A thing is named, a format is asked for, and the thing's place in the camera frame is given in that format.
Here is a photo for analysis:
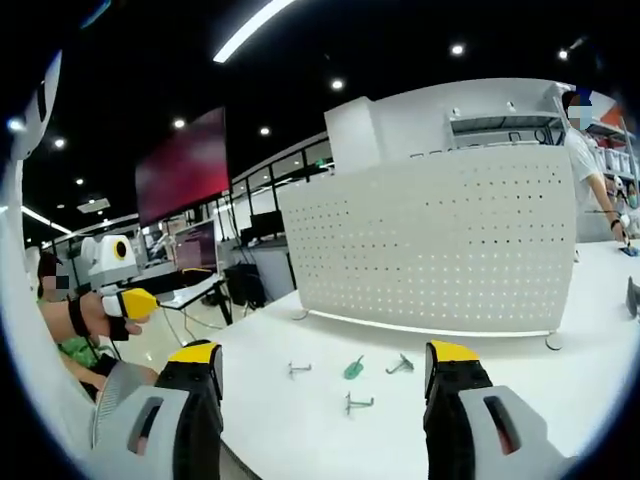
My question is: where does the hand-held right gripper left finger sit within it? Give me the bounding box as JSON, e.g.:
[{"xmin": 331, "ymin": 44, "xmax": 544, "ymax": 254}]
[{"xmin": 92, "ymin": 339, "xmax": 225, "ymax": 480}]

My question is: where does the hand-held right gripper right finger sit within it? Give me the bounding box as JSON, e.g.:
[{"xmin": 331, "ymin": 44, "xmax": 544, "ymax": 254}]
[{"xmin": 423, "ymin": 339, "xmax": 584, "ymax": 480}]

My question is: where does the green hook assembly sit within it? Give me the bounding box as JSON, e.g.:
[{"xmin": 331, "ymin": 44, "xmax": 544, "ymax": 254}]
[{"xmin": 343, "ymin": 354, "xmax": 367, "ymax": 382}]

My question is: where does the white perforated mounting plate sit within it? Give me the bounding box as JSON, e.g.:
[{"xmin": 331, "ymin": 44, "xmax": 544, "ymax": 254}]
[{"xmin": 277, "ymin": 144, "xmax": 580, "ymax": 351}]

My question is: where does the person's left hand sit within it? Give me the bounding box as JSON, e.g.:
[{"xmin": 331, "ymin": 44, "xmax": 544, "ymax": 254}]
[{"xmin": 67, "ymin": 291, "xmax": 147, "ymax": 342}]

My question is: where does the white office desk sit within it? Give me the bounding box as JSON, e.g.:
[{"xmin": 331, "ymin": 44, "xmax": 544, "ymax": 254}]
[{"xmin": 133, "ymin": 271, "xmax": 232, "ymax": 329}]

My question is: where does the person's head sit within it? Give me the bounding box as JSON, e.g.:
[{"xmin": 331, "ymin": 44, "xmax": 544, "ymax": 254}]
[{"xmin": 36, "ymin": 251, "xmax": 65, "ymax": 301}]

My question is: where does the person's green clothing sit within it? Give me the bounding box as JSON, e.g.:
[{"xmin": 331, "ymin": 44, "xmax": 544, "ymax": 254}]
[{"xmin": 58, "ymin": 335, "xmax": 104, "ymax": 374}]

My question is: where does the desktop computer monitor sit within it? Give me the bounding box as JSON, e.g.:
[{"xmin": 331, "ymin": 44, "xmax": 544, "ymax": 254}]
[{"xmin": 172, "ymin": 218, "xmax": 222, "ymax": 275}]

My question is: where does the white curved device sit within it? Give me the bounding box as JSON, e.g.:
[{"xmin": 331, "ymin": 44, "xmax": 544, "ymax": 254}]
[{"xmin": 0, "ymin": 48, "xmax": 99, "ymax": 456}]

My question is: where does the black computer tower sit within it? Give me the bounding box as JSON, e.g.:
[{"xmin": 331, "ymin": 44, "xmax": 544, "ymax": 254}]
[{"xmin": 223, "ymin": 263, "xmax": 269, "ymax": 309}]

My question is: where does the black computer monitor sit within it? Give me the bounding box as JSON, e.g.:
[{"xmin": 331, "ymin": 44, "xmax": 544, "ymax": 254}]
[{"xmin": 248, "ymin": 210, "xmax": 285, "ymax": 247}]

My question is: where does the grey object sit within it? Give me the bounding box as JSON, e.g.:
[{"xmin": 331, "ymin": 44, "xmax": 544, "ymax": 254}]
[{"xmin": 623, "ymin": 276, "xmax": 640, "ymax": 320}]

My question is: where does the white cabinet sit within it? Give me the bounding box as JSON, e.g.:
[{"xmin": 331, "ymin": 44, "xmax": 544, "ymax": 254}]
[{"xmin": 323, "ymin": 96, "xmax": 451, "ymax": 176}]

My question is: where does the white shelf rack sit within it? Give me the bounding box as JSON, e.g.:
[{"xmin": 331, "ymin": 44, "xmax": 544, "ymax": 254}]
[{"xmin": 446, "ymin": 81, "xmax": 640, "ymax": 181}]

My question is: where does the thin gripper cable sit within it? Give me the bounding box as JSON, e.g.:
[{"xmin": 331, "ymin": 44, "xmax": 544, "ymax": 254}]
[{"xmin": 157, "ymin": 304, "xmax": 194, "ymax": 349}]

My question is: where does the large red wall screen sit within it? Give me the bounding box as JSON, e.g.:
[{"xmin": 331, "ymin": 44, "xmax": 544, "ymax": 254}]
[{"xmin": 133, "ymin": 106, "xmax": 232, "ymax": 227}]

